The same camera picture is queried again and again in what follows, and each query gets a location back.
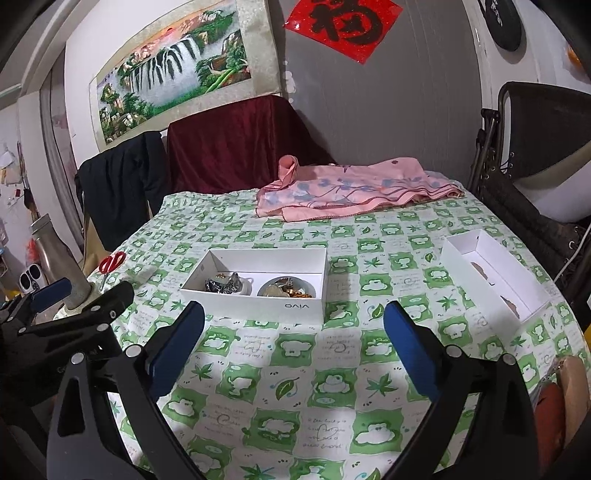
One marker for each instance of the black round wall decoration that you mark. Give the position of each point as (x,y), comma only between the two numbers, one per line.
(501,23)

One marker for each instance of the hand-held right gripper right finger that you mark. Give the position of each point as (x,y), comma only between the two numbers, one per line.
(408,350)

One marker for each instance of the landscape waterfall painting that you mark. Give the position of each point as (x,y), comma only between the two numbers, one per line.
(175,60)

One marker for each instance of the dark folding chair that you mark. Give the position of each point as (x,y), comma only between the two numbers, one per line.
(521,207)

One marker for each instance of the green printed tablecloth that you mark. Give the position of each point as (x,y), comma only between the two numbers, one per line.
(300,369)

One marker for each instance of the black jacket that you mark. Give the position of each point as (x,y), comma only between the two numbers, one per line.
(120,194)

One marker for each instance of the round silver dish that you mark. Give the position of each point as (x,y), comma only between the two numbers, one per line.
(270,288)

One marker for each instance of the small white speaker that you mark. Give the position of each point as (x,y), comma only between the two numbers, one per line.
(32,279)

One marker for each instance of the pink floral cloth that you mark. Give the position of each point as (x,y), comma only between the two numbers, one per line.
(360,194)

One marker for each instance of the white cardboard box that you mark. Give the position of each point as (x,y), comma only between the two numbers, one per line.
(258,307)

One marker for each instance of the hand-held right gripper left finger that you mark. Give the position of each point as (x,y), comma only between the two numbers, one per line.
(173,350)

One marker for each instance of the white cushion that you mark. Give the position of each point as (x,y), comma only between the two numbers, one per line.
(563,194)

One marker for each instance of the dark red velvet cloth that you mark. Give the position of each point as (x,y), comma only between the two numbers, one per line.
(231,143)

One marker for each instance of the red wall poster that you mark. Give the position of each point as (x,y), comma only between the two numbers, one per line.
(341,23)

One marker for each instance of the clear packing tape roll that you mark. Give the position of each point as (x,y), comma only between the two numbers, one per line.
(69,310)

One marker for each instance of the peach and brown bundle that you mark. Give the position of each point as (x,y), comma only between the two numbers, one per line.
(572,387)

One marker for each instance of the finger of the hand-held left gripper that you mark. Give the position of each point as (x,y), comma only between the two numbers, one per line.
(92,314)
(51,290)

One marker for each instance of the white box lid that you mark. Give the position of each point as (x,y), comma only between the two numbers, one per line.
(466,249)

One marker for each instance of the stainless steel thermos bottle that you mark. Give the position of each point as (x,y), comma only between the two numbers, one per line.
(51,249)

